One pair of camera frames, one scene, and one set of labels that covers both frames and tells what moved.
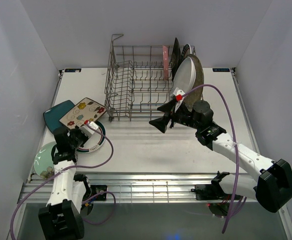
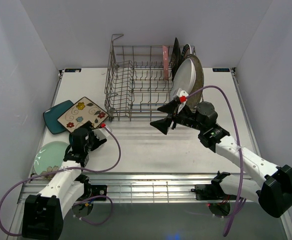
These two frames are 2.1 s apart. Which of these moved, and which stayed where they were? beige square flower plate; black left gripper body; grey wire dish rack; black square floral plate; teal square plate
Moved: beige square flower plate; black left gripper body
Stayed: black square floral plate; grey wire dish rack; teal square plate
